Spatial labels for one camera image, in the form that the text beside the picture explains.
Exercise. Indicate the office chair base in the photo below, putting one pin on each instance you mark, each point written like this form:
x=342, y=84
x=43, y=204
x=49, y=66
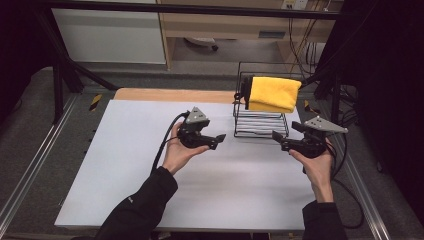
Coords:
x=200, y=41

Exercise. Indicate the black metal crossbar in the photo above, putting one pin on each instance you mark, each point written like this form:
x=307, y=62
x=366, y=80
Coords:
x=200, y=9

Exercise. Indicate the black curtain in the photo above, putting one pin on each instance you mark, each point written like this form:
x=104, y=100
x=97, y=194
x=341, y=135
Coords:
x=390, y=83
x=20, y=50

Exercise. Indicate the person's right hand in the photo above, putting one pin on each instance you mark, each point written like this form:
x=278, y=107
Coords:
x=320, y=173

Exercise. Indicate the white cabinet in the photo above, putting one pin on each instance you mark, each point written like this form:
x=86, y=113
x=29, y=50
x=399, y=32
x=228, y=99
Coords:
x=106, y=36

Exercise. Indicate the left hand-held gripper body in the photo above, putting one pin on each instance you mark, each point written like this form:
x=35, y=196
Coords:
x=193, y=138

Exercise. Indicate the white power strip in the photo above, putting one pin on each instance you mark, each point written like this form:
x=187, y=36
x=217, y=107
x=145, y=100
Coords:
x=295, y=4

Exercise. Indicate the aluminium rail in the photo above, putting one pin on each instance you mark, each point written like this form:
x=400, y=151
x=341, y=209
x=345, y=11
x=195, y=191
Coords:
x=363, y=196
x=36, y=160

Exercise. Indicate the person's left hand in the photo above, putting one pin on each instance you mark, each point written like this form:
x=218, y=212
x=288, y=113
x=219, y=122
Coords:
x=176, y=153

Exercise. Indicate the yellow black floor tape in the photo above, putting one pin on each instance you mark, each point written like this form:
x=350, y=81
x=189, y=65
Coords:
x=307, y=106
x=95, y=101

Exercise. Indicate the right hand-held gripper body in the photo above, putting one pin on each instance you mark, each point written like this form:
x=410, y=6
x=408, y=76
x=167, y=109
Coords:
x=310, y=146

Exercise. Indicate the yellow towel with black trim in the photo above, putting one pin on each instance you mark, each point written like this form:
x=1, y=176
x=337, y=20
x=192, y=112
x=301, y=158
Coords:
x=273, y=93

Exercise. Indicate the black metal stand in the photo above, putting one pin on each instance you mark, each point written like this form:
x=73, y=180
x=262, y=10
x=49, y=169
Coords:
x=58, y=86
x=335, y=96

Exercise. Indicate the wooden desk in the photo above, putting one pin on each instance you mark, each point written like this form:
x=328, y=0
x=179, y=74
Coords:
x=216, y=25

